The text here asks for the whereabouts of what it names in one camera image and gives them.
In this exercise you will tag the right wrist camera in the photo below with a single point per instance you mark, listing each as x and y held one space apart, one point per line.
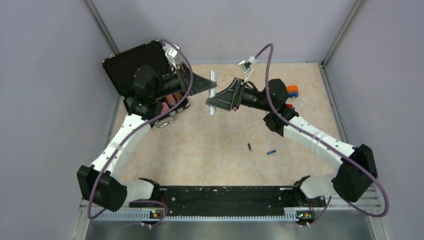
246 66

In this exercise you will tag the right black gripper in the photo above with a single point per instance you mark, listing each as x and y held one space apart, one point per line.
229 101

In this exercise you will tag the blue battery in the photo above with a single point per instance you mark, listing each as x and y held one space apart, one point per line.
271 152

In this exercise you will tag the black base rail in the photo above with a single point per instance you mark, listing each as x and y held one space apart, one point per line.
233 201

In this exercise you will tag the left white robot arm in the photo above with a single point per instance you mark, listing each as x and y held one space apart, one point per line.
98 182

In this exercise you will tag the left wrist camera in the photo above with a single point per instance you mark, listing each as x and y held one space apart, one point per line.
170 53

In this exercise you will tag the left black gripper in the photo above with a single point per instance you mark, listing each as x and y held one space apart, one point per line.
199 84

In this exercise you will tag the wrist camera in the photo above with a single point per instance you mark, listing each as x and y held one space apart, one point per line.
170 53
246 66

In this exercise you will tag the lego brick truck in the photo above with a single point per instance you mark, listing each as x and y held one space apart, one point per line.
290 106

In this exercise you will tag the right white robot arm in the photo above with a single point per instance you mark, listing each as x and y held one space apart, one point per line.
354 166

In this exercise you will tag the black battery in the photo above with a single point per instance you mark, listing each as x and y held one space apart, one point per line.
249 147

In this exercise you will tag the white remote control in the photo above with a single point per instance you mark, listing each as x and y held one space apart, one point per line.
212 92

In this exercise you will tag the brown poker chip stack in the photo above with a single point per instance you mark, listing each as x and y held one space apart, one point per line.
172 99

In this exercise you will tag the orange blue toy car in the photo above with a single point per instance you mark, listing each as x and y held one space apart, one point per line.
293 91

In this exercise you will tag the black poker chip case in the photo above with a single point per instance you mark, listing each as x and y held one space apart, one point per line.
143 77

